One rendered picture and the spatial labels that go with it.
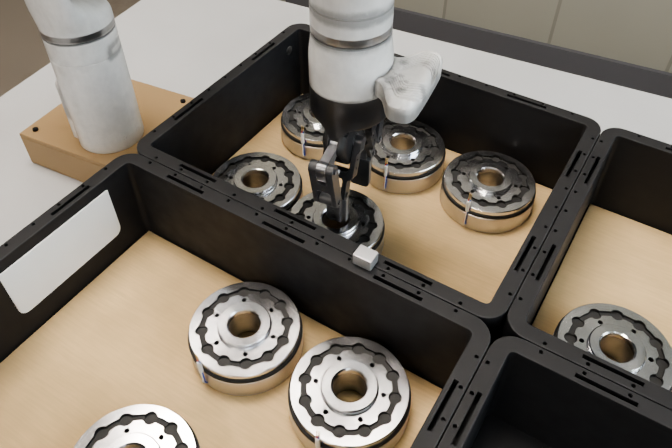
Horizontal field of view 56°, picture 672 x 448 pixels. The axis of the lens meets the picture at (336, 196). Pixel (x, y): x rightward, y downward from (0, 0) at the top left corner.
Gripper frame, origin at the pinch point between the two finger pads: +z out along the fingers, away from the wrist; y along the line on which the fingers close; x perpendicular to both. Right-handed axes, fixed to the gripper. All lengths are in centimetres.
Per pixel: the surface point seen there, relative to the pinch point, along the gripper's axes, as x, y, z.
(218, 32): -48, -47, 18
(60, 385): -15.6, 28.8, 4.9
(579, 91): 19, -56, 18
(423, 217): 7.3, -4.2, 5.0
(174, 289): -12.4, 15.7, 4.9
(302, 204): -4.4, 2.4, 1.7
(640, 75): 37, -167, 78
